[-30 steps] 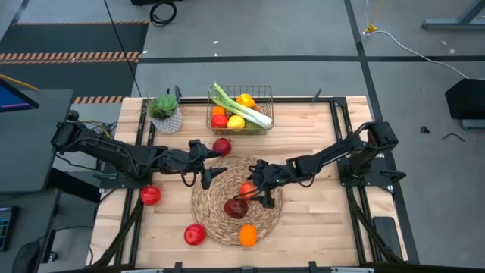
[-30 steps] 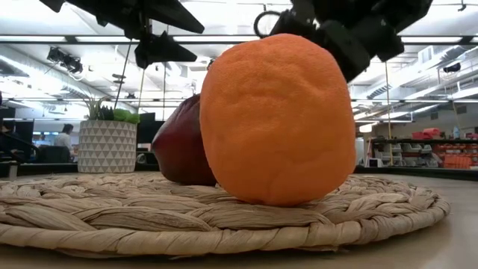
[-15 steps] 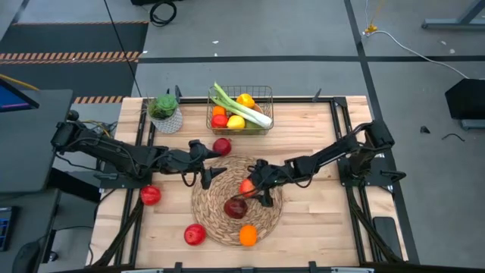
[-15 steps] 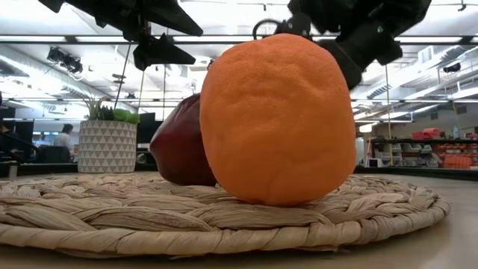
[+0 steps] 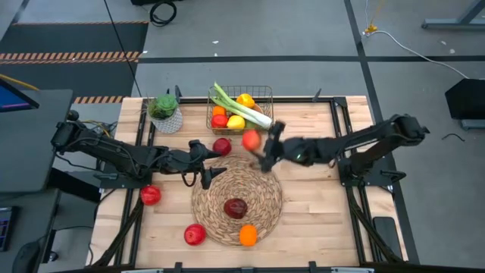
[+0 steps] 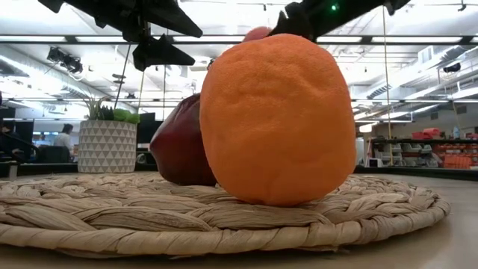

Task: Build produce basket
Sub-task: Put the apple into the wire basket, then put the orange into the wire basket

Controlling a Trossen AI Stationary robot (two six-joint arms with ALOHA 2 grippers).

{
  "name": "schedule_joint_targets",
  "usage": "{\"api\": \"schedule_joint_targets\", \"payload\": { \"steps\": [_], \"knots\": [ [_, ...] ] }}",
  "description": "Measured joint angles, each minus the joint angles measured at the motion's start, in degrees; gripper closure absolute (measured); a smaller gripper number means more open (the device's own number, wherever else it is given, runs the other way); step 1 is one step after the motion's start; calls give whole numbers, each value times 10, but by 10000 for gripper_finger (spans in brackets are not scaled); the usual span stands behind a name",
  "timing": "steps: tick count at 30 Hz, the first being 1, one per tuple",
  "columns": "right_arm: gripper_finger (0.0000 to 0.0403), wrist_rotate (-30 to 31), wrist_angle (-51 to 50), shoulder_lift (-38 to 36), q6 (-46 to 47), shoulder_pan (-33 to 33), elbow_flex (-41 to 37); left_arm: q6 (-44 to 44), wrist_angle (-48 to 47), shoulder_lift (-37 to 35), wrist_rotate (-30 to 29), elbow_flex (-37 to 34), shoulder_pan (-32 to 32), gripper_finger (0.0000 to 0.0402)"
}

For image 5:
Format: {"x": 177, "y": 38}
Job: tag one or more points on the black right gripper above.
{"x": 295, "y": 151}

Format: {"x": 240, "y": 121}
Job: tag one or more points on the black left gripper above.
{"x": 182, "y": 161}

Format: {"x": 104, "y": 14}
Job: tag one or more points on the red pomegranate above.
{"x": 222, "y": 146}

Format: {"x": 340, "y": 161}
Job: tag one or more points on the yellow lemon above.
{"x": 235, "y": 122}

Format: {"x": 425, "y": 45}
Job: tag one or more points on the green white leek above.
{"x": 242, "y": 110}

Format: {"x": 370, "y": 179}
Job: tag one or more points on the yellow bell pepper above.
{"x": 245, "y": 100}

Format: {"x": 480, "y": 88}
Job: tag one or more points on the dark red plum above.
{"x": 235, "y": 208}

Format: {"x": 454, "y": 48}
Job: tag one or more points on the orange mandarin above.
{"x": 248, "y": 235}
{"x": 219, "y": 111}

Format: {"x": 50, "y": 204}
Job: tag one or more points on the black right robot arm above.
{"x": 363, "y": 138}

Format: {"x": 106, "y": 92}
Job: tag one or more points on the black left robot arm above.
{"x": 121, "y": 155}

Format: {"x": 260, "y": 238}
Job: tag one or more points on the round woven placemat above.
{"x": 257, "y": 189}

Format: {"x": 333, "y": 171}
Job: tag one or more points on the succulent in white patterned pot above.
{"x": 166, "y": 121}

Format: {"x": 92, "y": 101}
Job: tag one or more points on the black round knob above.
{"x": 72, "y": 115}

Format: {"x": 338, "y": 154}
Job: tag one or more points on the black phone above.
{"x": 387, "y": 237}

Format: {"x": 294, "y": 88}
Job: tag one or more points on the grey desk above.
{"x": 34, "y": 151}
{"x": 38, "y": 216}

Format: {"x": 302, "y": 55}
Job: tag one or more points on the grey lower desk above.
{"x": 38, "y": 216}

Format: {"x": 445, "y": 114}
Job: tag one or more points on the black hazard-striped floor mat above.
{"x": 68, "y": 38}

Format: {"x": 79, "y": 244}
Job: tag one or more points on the black box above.
{"x": 468, "y": 98}

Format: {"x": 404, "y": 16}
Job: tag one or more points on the monitor with blue screen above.
{"x": 13, "y": 100}

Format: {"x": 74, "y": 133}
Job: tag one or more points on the black computer mouse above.
{"x": 26, "y": 259}

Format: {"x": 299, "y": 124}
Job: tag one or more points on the black keyboard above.
{"x": 5, "y": 231}

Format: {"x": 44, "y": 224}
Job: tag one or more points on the grey metal stand leg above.
{"x": 451, "y": 26}

